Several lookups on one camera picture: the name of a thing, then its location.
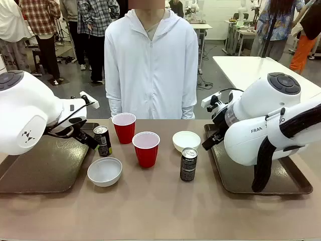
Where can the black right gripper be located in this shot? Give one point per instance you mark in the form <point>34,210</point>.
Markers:
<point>219,128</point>

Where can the person's right forearm white sleeve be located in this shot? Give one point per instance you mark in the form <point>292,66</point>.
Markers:
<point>114,108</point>

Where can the person in blue plaid shirt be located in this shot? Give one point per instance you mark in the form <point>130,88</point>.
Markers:
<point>95,15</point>

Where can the person in grey top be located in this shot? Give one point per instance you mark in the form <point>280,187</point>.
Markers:
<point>70,10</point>

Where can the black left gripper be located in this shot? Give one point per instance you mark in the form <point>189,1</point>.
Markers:
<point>79,133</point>

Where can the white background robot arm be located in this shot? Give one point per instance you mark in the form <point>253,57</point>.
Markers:
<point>241,12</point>

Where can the person in red plaid shirt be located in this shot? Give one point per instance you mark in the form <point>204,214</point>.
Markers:
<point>40,15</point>

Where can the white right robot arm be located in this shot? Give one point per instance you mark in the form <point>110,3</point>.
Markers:
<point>250,140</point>

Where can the black stand pole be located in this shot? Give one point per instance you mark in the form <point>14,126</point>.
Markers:
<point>269,37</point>

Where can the white background desk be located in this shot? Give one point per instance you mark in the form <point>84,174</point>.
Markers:
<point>244,31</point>

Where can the person in white hoodie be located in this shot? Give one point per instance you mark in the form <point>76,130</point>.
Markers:
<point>150,75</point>

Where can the white background table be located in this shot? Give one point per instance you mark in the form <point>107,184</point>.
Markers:
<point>200,26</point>

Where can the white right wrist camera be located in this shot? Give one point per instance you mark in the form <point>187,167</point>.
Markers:
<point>208,101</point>

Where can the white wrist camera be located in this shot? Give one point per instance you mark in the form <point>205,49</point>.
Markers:
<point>208,101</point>
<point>93,104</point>

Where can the person in orange trousers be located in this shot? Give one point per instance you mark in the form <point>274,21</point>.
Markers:
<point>302,50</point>

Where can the person's left forearm white sleeve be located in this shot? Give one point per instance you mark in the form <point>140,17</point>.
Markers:
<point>188,113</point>

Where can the red plastic cup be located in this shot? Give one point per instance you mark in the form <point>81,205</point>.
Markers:
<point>146,153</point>
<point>124,130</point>

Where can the person in white shirt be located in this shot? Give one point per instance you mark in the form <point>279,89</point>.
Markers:
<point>10,20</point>

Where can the person in blue floral shirt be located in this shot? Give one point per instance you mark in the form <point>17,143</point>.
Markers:
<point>283,20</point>

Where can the brown plastic tray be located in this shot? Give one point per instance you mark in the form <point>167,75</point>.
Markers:
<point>50,170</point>
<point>238,175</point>

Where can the black stool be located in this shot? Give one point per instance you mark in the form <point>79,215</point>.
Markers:
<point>36,54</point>

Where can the white plastic bowl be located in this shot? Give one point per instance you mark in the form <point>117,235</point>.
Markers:
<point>186,143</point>
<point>104,173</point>

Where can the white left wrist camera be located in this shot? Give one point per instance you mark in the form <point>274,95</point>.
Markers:
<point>93,104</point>

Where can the large white table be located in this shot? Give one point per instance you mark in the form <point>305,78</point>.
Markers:
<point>240,70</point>

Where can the black Pepsi soda can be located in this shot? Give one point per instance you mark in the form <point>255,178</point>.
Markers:
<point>104,148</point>
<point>188,167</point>

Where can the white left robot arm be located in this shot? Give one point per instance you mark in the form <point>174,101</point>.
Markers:
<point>25,113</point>

